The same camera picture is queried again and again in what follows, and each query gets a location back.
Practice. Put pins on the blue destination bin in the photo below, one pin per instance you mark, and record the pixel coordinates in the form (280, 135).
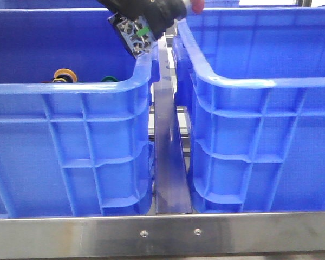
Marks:
(253, 82)

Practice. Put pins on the yellow push button tall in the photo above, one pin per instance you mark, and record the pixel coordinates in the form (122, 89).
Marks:
(64, 75)

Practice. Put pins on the steel front rail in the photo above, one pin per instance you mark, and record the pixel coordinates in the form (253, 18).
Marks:
(163, 235)

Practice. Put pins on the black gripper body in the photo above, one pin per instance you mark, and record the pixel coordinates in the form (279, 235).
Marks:
(160, 14)

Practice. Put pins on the green push button right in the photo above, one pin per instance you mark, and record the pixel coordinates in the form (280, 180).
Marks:
(108, 79)

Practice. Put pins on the blue bin with buttons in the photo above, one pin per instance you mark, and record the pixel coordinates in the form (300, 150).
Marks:
(72, 149)

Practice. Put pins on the red push button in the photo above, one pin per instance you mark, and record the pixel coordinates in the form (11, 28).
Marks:
(137, 36)

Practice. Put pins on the steel divider bar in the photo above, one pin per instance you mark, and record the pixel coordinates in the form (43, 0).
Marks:
(172, 194)

